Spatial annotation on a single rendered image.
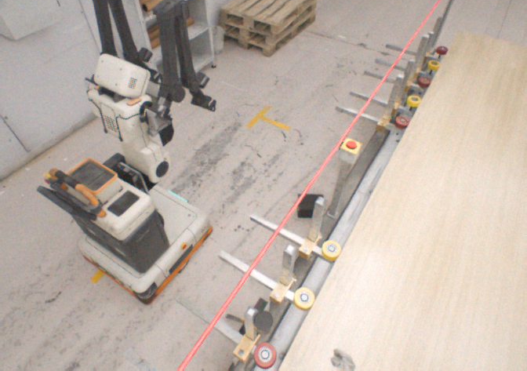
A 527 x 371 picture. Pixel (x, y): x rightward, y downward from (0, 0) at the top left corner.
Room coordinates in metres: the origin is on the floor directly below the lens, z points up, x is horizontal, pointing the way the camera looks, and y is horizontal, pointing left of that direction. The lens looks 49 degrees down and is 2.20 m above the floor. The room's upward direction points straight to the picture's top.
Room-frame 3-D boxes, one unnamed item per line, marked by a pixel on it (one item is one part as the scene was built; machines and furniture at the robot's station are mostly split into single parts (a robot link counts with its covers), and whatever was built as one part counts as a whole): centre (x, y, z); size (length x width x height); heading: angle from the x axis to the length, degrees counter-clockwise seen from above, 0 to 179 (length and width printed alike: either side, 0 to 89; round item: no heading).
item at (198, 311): (0.40, 0.16, 0.84); 0.43 x 0.03 x 0.04; 58
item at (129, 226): (1.12, 0.85, 0.59); 0.55 x 0.34 x 0.83; 58
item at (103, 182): (1.10, 0.86, 0.87); 0.23 x 0.15 x 0.11; 58
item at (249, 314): (0.37, 0.04, 0.87); 0.04 x 0.04 x 0.48; 58
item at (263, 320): (0.35, 0.00, 1.00); 0.06 x 0.06 x 0.22; 58
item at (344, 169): (1.02, -0.37, 0.93); 0.05 x 0.05 x 0.45; 58
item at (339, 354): (0.27, -0.28, 0.91); 0.09 x 0.07 x 0.02; 51
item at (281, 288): (0.56, -0.08, 0.83); 0.14 x 0.06 x 0.05; 148
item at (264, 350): (0.29, -0.01, 0.85); 0.08 x 0.08 x 0.11
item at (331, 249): (0.71, -0.29, 0.85); 0.08 x 0.08 x 0.11
